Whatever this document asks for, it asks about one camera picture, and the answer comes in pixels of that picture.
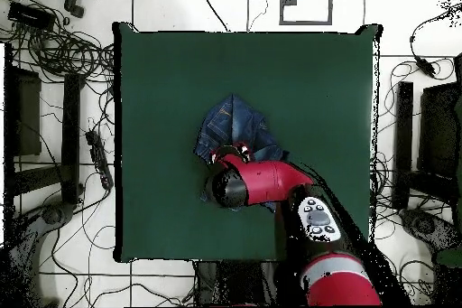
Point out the blue denim jeans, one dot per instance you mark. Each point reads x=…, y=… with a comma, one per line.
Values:
x=234, y=120

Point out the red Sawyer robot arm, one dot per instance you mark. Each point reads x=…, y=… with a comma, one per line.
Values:
x=267, y=181

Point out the dark flat panel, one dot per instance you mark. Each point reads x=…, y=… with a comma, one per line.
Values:
x=438, y=131
x=29, y=113

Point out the dark green tablecloth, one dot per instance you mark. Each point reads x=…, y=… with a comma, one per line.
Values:
x=317, y=105

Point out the black power strip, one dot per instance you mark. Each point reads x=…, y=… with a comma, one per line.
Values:
x=99, y=158

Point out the grey tripod foot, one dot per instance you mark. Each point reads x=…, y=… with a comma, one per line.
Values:
x=422, y=223
x=54, y=214

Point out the black power adapter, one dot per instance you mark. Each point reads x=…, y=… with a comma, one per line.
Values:
x=425, y=66

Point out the dark green pad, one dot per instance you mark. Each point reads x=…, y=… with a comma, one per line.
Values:
x=449, y=258

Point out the black rectangular device box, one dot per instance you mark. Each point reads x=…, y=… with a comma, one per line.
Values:
x=30, y=15

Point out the grey rectangular floor frame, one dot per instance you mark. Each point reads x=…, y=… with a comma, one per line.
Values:
x=306, y=23

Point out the black metal frame stand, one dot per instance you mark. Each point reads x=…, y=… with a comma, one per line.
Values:
x=70, y=123
x=403, y=134

